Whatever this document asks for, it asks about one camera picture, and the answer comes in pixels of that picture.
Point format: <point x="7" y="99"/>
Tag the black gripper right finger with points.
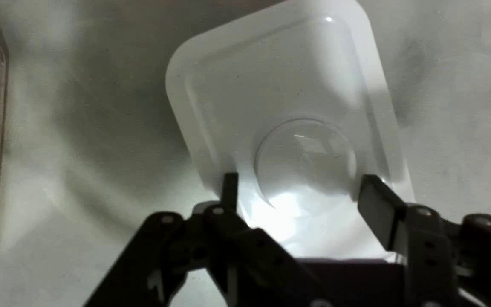
<point x="450" y="261"/>

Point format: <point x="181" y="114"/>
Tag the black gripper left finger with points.
<point x="200" y="266"/>

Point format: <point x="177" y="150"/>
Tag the white rectangular container lid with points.
<point x="290" y="85"/>

